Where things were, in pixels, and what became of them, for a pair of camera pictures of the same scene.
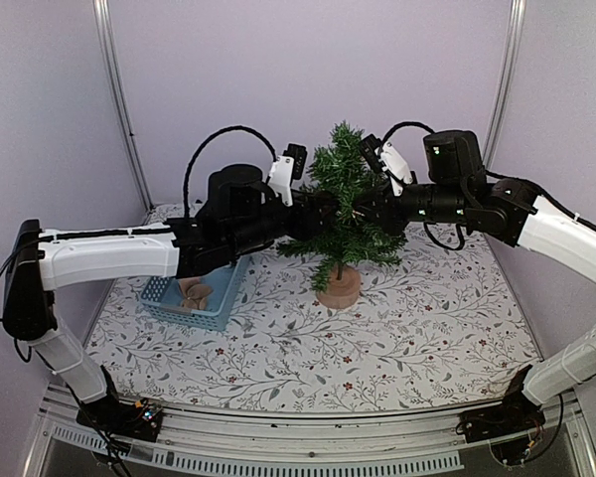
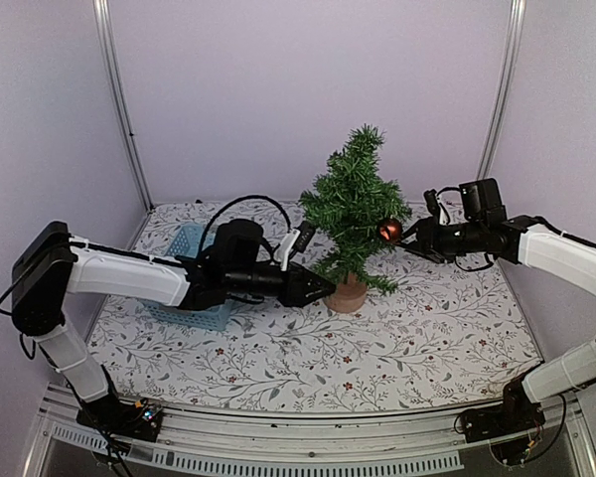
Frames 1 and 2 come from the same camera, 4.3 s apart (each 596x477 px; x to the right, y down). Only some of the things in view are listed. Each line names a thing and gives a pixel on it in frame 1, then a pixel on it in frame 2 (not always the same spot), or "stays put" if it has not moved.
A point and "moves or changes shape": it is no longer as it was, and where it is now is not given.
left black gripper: (308, 225) to (296, 292)
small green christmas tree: (360, 226) moves or changes shape
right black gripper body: (395, 222) to (442, 243)
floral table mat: (445, 331) stays put
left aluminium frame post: (102, 12) stays put
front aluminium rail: (207, 441) stays put
